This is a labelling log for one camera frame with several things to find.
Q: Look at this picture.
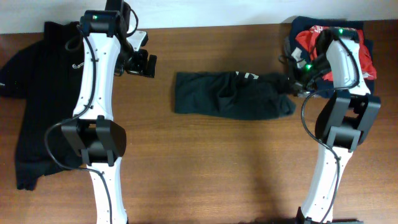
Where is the dark green t-shirt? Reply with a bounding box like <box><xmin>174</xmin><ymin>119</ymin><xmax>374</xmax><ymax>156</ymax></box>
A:
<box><xmin>174</xmin><ymin>71</ymin><xmax>296</xmax><ymax>121</ymax></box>

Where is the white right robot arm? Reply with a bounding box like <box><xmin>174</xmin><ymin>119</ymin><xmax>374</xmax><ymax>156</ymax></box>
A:
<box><xmin>295</xmin><ymin>27</ymin><xmax>381</xmax><ymax>223</ymax></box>

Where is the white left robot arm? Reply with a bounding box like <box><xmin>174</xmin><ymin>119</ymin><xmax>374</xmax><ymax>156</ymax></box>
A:
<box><xmin>61</xmin><ymin>1</ymin><xmax>157</xmax><ymax>224</ymax></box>

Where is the navy blue folded garment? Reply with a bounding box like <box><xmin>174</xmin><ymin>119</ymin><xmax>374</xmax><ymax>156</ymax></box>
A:
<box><xmin>288</xmin><ymin>16</ymin><xmax>376</xmax><ymax>98</ymax></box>

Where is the red printed t-shirt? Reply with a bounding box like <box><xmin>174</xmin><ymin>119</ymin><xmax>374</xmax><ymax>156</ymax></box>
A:
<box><xmin>295</xmin><ymin>25</ymin><xmax>377</xmax><ymax>80</ymax></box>

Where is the black zip-neck sweater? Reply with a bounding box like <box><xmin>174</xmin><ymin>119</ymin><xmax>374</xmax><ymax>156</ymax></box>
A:
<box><xmin>1</xmin><ymin>22</ymin><xmax>84</xmax><ymax>191</ymax></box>

